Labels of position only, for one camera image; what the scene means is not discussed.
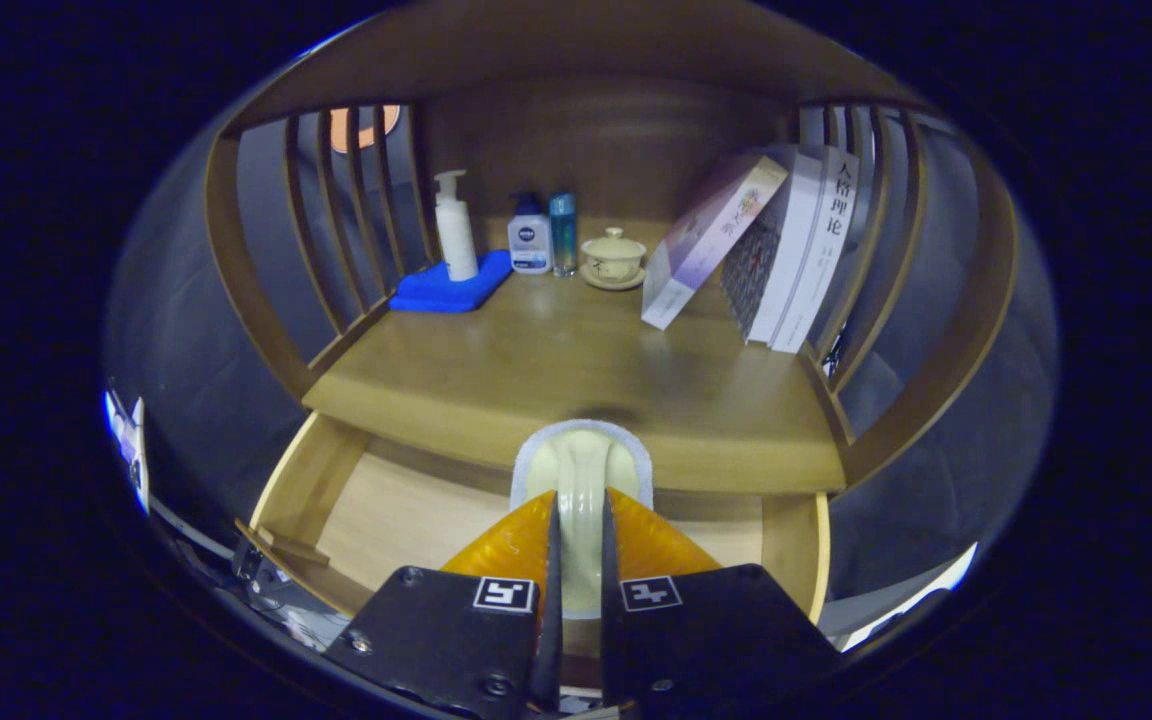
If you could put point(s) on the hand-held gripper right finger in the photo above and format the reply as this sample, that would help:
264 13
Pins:
614 640

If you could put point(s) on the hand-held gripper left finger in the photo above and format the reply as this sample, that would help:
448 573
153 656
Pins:
547 640

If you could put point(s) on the cream ceramic jar grey base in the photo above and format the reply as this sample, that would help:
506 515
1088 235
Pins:
583 480

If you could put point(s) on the wooden drawer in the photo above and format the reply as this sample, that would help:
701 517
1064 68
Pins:
386 510

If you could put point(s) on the wooden countertop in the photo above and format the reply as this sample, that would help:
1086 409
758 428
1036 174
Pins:
556 360

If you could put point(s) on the wooden cabinet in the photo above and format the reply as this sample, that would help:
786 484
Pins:
586 130

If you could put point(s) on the black floor equipment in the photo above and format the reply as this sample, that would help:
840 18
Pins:
266 590

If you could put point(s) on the blue folded cloth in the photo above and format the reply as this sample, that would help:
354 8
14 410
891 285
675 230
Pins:
436 292

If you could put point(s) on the cream lidded tea cup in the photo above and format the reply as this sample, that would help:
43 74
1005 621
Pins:
614 260

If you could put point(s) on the white bottle blue cap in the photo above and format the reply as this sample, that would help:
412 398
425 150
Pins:
530 245

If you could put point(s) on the teal slim bottle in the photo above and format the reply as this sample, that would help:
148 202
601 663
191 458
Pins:
563 240

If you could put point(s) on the white pump bottle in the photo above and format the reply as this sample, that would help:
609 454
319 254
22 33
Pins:
456 245

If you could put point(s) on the purple white book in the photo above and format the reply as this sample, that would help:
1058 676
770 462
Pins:
706 245

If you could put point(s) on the white book patterned cover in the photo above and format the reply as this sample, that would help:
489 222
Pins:
786 270

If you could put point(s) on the white book black lettering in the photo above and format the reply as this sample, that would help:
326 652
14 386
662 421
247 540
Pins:
831 240

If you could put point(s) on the wall poster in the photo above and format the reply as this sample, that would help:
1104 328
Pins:
136 440

